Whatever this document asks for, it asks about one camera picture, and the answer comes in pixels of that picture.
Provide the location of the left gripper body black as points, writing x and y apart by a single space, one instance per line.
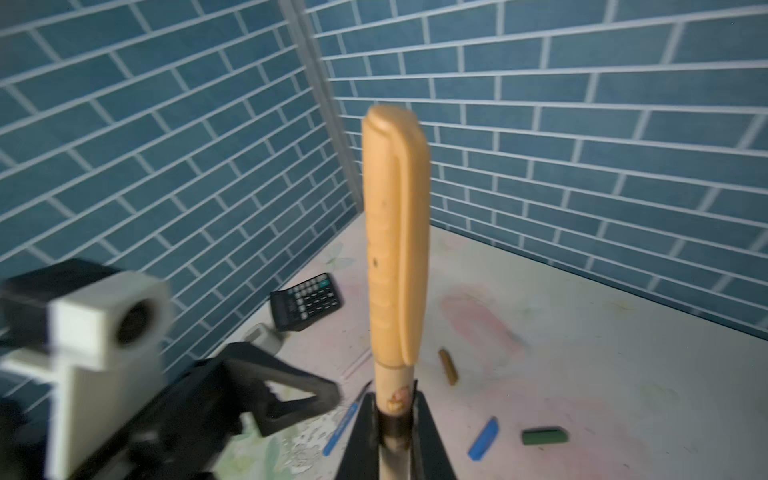
180 434

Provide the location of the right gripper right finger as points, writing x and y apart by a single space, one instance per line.
428 457

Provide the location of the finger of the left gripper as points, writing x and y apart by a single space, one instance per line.
276 394

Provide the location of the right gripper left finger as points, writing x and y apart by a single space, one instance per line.
360 460

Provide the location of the blue pen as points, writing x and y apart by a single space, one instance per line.
345 421

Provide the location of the blue pen cap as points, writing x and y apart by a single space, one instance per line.
484 440

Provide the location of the tan pen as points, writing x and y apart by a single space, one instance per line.
394 392

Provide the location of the pink pen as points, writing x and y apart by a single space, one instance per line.
356 364

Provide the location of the green pen cap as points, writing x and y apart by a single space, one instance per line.
544 436

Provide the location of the brown pen cap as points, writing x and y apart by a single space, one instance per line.
448 365

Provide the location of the black calculator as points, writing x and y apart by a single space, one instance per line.
296 308

